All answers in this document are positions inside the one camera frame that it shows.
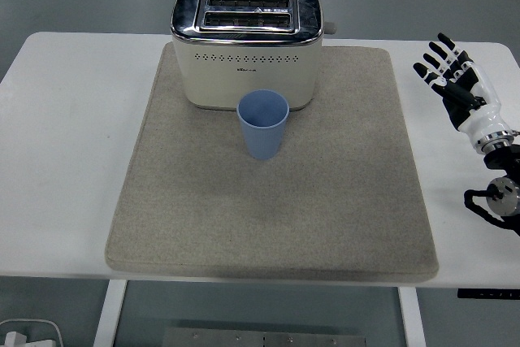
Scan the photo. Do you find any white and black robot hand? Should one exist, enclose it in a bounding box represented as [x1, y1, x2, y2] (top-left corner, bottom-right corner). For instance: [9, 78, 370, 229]
[413, 33, 514, 149]

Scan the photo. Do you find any light blue plastic cup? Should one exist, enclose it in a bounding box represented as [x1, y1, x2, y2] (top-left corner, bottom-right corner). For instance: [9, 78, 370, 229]
[236, 89, 291, 161]

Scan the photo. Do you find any black table control panel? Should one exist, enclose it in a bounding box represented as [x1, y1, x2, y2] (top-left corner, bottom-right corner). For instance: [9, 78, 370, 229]
[457, 288, 520, 300]

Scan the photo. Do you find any white table leg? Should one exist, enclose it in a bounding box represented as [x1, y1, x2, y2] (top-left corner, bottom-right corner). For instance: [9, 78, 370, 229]
[396, 286, 427, 347]
[92, 280, 129, 347]

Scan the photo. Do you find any cream and chrome toaster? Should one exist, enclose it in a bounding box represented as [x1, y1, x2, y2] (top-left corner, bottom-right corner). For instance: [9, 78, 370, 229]
[169, 0, 338, 113]

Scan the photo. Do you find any beige fabric table mat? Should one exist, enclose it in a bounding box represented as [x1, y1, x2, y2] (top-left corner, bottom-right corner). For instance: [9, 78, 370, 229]
[104, 44, 440, 283]

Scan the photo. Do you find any grey metal plate with screws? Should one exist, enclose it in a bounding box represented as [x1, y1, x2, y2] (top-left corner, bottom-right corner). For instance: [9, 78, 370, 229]
[162, 326, 369, 347]

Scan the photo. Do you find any white plug block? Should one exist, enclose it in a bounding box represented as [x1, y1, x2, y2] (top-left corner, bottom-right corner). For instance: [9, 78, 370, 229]
[2, 331, 29, 347]

